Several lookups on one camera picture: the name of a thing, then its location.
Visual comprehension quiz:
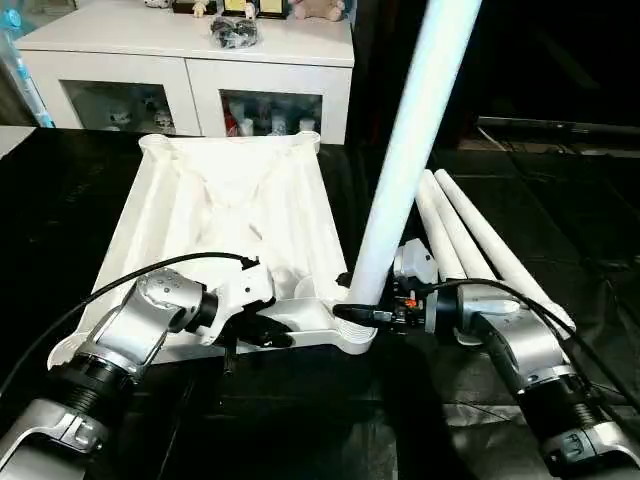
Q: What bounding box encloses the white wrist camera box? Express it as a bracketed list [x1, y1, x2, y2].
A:
[205, 262, 276, 341]
[393, 238, 441, 291]

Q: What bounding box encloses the white plastic table leg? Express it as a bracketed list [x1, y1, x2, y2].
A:
[345, 0, 483, 313]
[435, 168, 577, 336]
[420, 170, 501, 283]
[415, 185, 466, 283]

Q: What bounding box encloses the crumpled black plastic sheet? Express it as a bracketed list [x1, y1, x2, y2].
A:
[430, 150, 640, 480]

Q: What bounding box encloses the grey bundle of small items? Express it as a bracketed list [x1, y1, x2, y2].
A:
[210, 15, 261, 49]

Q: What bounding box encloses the white plastic table top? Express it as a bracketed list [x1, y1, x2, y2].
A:
[50, 132, 381, 366]

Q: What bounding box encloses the white cabinet with glass doors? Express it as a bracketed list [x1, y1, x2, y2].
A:
[15, 0, 356, 146]

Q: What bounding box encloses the light blue plastic item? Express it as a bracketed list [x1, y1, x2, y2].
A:
[0, 8, 56, 129]

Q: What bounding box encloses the black work mat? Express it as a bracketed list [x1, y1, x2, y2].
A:
[0, 125, 640, 480]

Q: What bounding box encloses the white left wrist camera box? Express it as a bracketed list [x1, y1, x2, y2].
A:
[205, 262, 276, 341]

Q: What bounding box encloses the dark low furniture silver edge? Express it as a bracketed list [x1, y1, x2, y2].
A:
[478, 115, 640, 156]

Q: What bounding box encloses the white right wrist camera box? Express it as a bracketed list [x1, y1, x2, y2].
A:
[393, 238, 441, 291]

